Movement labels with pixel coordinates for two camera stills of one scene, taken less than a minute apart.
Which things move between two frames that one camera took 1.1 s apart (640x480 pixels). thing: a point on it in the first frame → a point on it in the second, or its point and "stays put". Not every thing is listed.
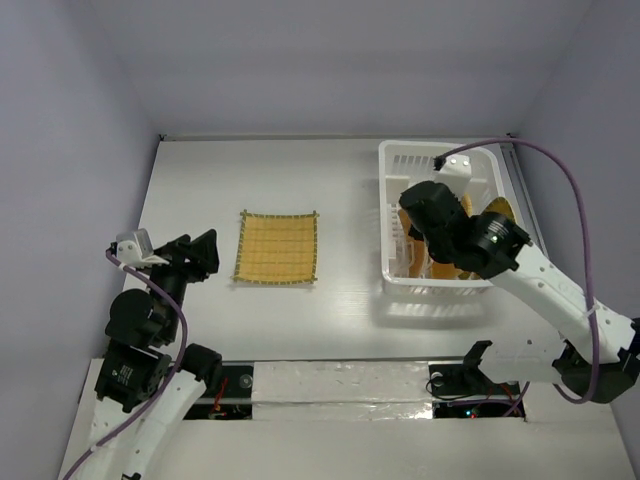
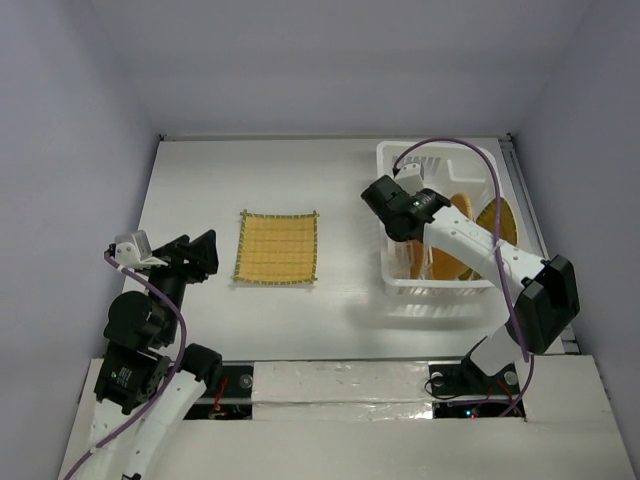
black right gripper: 417,201 → 379,198
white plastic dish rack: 404,164 stays put
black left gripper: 198,256 stays put
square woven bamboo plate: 278,249 stays put
